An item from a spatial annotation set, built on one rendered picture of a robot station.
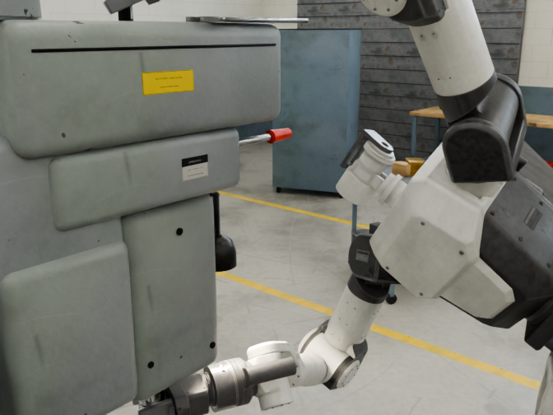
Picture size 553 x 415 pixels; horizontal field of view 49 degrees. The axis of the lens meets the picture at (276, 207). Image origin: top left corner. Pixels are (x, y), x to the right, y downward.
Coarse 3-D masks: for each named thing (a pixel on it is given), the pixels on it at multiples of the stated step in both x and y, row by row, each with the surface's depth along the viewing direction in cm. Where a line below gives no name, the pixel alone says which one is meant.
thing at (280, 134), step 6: (270, 132) 106; (276, 132) 107; (282, 132) 108; (288, 132) 109; (240, 138) 101; (246, 138) 102; (252, 138) 103; (258, 138) 104; (264, 138) 105; (270, 138) 106; (276, 138) 106; (282, 138) 108; (288, 138) 110; (240, 144) 101; (246, 144) 102
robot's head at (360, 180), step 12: (360, 156) 114; (372, 156) 111; (348, 168) 115; (360, 168) 113; (372, 168) 112; (384, 168) 113; (348, 180) 114; (360, 180) 113; (372, 180) 113; (384, 180) 112; (348, 192) 114; (360, 192) 114; (372, 192) 115; (384, 192) 111; (360, 204) 116
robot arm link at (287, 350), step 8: (264, 344) 118; (272, 344) 119; (280, 344) 121; (288, 344) 124; (248, 352) 120; (256, 352) 118; (264, 352) 118; (288, 352) 124; (296, 352) 126; (296, 360) 125; (296, 368) 125; (304, 368) 127; (288, 376) 126; (296, 376) 125; (304, 376) 126; (296, 384) 125
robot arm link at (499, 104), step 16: (496, 80) 89; (448, 96) 89; (464, 96) 88; (480, 96) 88; (496, 96) 94; (512, 96) 96; (448, 112) 92; (464, 112) 90; (480, 112) 91; (496, 112) 92; (512, 112) 94; (512, 128) 95
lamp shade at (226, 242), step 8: (216, 240) 116; (224, 240) 116; (232, 240) 118; (216, 248) 115; (224, 248) 116; (232, 248) 117; (216, 256) 115; (224, 256) 116; (232, 256) 117; (216, 264) 116; (224, 264) 116; (232, 264) 117
